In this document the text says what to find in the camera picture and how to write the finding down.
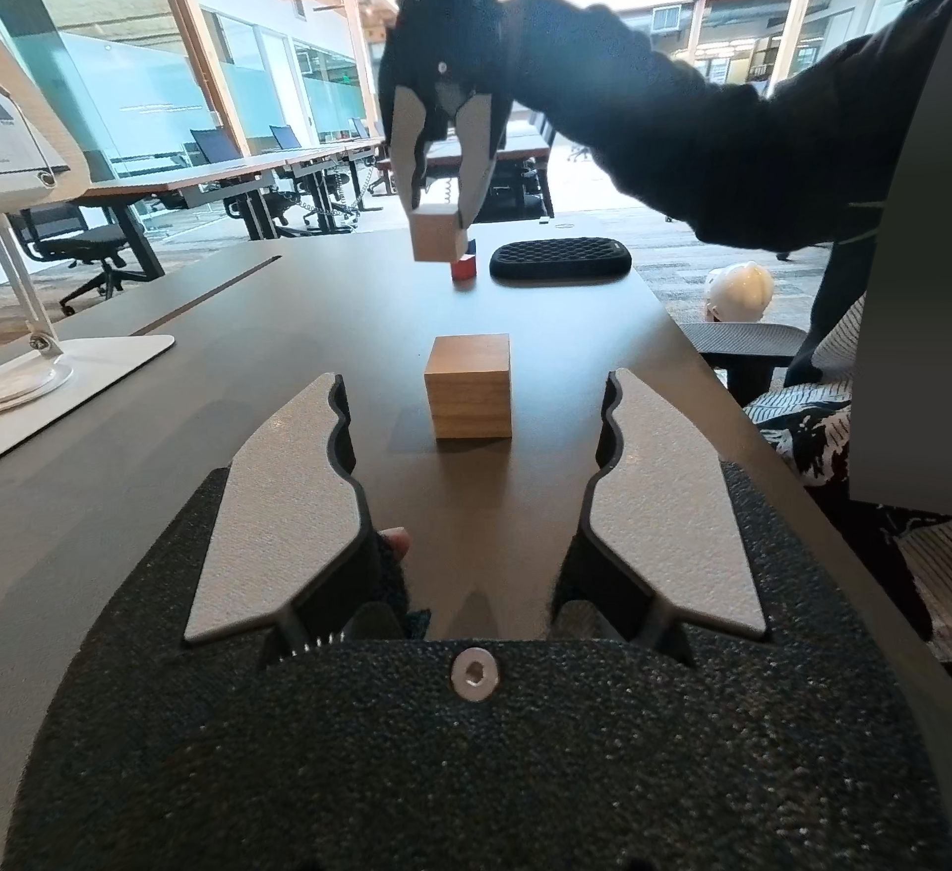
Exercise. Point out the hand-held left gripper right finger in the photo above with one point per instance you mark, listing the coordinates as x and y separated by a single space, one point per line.
677 514

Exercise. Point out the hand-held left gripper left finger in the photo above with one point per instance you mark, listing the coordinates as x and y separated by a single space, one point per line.
275 522

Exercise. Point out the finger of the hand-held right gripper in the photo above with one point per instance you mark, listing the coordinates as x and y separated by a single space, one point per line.
478 157
409 142

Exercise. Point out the medium wooden cube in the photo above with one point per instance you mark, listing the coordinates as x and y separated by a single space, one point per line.
436 234

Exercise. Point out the small red cube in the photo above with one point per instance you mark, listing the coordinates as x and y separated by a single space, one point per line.
464 270

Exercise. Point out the large wooden cube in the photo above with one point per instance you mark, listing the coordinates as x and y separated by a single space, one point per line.
469 392

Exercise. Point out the person's right forearm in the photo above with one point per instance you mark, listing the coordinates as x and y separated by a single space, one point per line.
714 112

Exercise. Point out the wooden office table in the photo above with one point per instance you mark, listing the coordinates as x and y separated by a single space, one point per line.
521 154
208 175

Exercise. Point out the black wrist rest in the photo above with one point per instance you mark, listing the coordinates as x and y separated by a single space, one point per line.
561 260

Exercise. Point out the person's printed shirt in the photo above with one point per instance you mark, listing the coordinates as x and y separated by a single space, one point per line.
811 432

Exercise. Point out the black office chair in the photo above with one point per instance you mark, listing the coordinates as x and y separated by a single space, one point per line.
67 242
744 346

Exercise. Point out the white round object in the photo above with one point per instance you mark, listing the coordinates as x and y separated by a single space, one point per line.
740 292

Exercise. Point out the white document stand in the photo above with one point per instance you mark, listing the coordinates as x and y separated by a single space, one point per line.
75 388

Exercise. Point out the white instruction sheet stand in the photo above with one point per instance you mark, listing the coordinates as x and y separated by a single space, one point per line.
60 157

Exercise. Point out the printed instruction sheet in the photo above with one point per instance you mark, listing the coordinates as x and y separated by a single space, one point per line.
18 150

